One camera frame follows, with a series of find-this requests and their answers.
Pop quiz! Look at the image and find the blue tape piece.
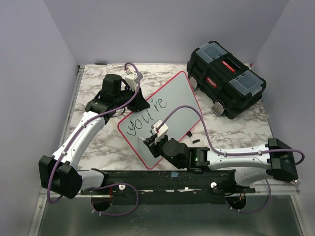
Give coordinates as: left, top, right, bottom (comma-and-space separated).
171, 171, 179, 178

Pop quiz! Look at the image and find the black toolbox with red handle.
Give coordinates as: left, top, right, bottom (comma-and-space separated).
187, 41, 266, 119

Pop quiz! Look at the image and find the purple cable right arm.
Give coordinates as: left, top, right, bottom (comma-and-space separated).
157, 105, 305, 214

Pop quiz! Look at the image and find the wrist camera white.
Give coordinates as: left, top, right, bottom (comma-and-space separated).
125, 71, 138, 91
150, 119, 168, 140

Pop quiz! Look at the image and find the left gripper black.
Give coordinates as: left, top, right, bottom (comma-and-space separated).
115, 85, 150, 113

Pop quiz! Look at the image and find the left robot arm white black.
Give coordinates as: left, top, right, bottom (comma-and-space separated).
38, 72, 150, 199

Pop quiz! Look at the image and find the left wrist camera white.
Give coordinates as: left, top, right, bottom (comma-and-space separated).
125, 71, 138, 91

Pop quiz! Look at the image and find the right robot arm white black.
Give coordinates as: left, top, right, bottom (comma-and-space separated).
143, 135, 298, 193

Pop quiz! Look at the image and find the black mounting base rail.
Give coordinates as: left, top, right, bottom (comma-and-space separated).
81, 170, 255, 205

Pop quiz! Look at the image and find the pink-framed whiteboard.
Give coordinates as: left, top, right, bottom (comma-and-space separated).
118, 71, 202, 170

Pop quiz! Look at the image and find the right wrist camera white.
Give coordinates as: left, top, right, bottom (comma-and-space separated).
150, 119, 168, 140

